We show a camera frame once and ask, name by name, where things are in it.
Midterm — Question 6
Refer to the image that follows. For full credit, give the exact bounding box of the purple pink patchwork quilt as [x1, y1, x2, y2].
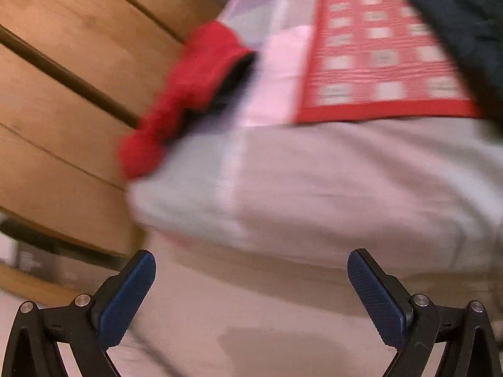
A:
[128, 0, 502, 273]

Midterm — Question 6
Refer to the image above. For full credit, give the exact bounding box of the dark navy winter jacket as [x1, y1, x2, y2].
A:
[408, 0, 502, 124]

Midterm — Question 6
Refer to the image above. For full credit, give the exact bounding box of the red checkered electric blanket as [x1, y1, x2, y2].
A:
[295, 0, 480, 123]

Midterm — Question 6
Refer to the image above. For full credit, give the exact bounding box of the wooden wardrobe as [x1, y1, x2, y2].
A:
[0, 0, 225, 307]

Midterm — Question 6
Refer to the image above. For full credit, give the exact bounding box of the red garment at bedside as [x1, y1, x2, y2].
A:
[119, 20, 257, 180]

